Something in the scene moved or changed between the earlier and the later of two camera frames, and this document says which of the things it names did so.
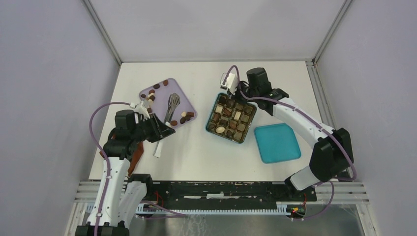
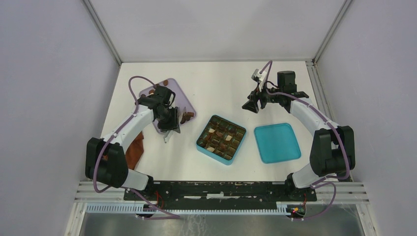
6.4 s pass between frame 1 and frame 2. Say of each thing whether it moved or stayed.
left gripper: moved
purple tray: stayed
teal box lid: stayed
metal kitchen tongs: moved
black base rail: stayed
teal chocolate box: moved
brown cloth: stayed
